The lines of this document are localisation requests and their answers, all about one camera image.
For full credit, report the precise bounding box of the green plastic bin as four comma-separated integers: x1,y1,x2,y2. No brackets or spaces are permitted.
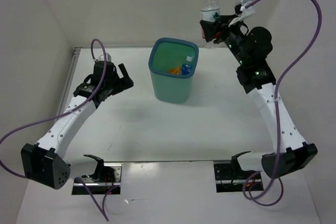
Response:
148,37,199,103

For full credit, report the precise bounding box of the red label clear bottle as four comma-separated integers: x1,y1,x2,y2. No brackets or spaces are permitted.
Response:
199,0,220,22

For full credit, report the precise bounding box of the orange juice bottle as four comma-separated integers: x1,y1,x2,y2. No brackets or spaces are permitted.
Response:
168,67,181,75

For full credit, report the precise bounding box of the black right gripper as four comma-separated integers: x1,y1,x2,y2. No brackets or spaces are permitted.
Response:
199,14,248,63

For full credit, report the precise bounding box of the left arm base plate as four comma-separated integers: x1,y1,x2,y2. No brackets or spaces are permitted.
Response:
70,161,123,195

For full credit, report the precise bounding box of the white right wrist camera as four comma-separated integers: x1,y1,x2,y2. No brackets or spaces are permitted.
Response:
228,0,256,27

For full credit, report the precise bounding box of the blue label water bottle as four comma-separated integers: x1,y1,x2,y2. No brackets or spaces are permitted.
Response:
181,56,194,75

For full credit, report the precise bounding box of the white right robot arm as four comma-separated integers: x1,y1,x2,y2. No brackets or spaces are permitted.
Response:
200,15,318,179

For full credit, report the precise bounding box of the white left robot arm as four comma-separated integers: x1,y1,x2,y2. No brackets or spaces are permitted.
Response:
20,61,134,189

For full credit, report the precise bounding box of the aluminium table edge rail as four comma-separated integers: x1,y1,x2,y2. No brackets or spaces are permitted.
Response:
58,47,82,114

